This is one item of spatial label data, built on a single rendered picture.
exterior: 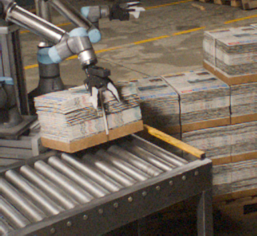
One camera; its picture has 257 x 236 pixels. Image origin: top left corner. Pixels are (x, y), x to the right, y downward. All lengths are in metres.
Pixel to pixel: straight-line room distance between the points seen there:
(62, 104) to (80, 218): 0.54
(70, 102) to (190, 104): 0.93
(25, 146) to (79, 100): 0.51
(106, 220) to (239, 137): 1.36
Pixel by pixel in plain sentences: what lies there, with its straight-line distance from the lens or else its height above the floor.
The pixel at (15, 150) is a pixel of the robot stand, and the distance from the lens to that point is 3.03.
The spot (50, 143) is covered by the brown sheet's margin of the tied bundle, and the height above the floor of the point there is 0.83.
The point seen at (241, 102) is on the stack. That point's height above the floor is 0.72.
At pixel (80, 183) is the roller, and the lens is 2.46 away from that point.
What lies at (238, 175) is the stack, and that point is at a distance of 3.58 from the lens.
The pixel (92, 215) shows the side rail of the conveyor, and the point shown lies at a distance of 2.27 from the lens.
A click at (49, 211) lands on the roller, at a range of 2.30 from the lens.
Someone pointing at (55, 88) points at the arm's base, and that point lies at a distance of 3.43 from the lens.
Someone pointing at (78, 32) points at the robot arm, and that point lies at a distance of 2.63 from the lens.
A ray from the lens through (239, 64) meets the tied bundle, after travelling 3.34.
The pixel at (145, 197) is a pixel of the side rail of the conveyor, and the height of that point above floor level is 0.76.
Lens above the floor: 1.90
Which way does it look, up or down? 17 degrees down
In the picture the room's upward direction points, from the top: 3 degrees counter-clockwise
